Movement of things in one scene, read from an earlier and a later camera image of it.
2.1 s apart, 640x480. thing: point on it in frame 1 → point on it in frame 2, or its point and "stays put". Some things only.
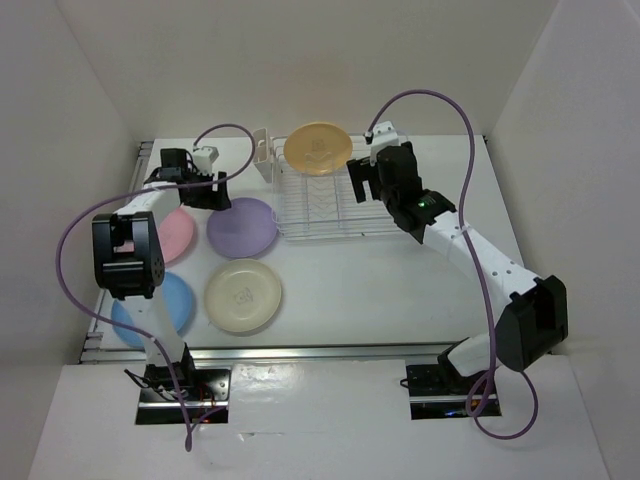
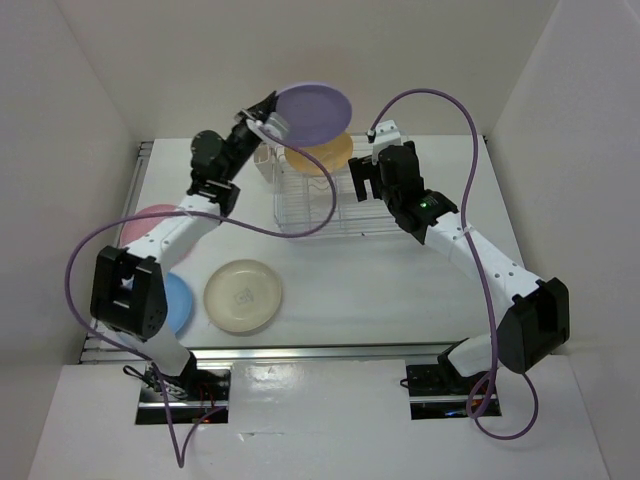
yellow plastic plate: (318, 148) stays put
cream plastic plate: (242, 295) stays put
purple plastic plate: (246, 229) → (312, 114)
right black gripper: (361, 170) stays put
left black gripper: (213, 200) → (260, 108)
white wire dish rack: (324, 207) stays put
